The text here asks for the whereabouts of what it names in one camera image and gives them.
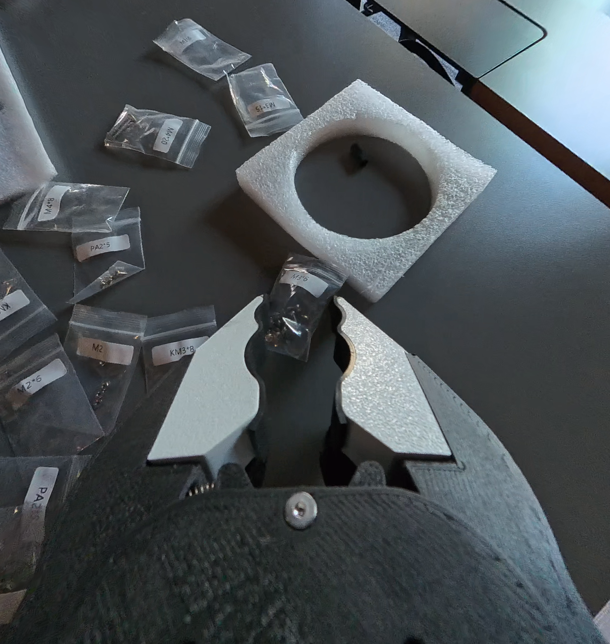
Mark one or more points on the white foam sheet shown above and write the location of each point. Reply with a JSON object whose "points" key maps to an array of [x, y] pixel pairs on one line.
{"points": [[13, 151]]}

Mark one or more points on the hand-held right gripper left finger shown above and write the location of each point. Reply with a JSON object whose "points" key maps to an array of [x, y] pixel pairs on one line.
{"points": [[214, 397]]}

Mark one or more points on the small clear screw bag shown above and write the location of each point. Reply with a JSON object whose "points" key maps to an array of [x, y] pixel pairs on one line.
{"points": [[289, 322]]}

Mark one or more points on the cluster of labelled screw bags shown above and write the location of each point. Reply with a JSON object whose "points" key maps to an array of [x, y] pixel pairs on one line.
{"points": [[156, 136]]}

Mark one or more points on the small black metal part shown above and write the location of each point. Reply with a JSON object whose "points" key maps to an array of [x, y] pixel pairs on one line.
{"points": [[357, 156]]}

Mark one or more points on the white foam square with hole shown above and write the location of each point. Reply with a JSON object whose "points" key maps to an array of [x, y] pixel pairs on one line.
{"points": [[435, 236]]}

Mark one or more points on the dark desk with flap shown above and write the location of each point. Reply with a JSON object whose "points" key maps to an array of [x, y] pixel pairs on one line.
{"points": [[461, 30]]}

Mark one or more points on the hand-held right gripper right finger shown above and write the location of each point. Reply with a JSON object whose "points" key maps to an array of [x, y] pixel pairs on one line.
{"points": [[390, 397]]}

